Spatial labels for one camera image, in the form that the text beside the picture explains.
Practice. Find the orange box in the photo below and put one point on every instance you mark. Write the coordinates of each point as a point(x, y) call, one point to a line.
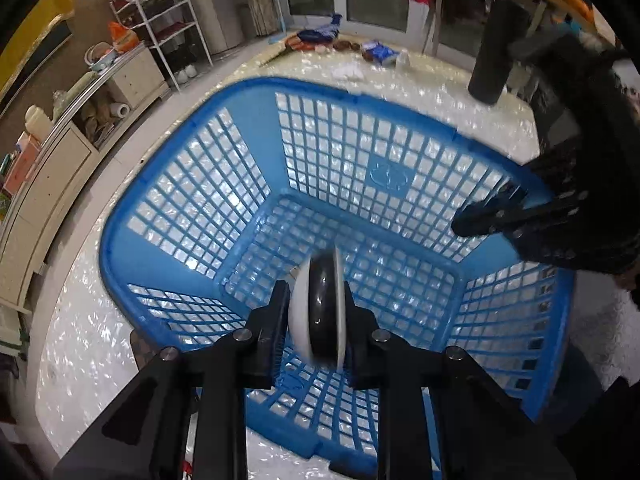
point(22, 165)

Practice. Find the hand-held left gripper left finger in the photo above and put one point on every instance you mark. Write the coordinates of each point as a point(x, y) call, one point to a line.
point(281, 332)

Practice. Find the blue and white packet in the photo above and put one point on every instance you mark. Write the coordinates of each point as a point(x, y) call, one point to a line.
point(380, 52)

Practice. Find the white tape roll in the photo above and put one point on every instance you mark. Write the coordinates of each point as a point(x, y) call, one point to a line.
point(120, 110)

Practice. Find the white shoes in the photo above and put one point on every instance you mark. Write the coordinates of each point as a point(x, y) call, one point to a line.
point(184, 74)

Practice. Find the cream jar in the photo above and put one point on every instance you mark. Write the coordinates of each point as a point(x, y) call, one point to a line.
point(39, 120)

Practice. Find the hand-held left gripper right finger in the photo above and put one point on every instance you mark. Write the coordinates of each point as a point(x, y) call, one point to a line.
point(351, 332)

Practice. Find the light blue mop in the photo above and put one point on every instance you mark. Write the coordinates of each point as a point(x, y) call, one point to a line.
point(277, 37)

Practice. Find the black and white round device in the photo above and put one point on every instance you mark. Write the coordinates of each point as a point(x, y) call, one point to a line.
point(320, 310)

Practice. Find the green rolled mat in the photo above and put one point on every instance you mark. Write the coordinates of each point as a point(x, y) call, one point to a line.
point(72, 95)

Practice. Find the blue plastic basket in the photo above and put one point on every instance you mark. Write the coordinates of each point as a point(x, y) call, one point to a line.
point(250, 110)

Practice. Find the orange bag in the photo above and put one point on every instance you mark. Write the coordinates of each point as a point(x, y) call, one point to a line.
point(122, 37)

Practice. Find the blue bag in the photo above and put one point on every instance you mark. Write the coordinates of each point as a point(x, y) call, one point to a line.
point(320, 32)

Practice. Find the person's dark pants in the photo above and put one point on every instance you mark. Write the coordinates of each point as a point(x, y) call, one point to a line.
point(590, 400)

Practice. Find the beige cabinet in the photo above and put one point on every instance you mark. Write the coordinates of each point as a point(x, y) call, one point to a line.
point(55, 185)

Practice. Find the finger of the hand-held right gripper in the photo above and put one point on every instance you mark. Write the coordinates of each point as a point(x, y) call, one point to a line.
point(545, 230)

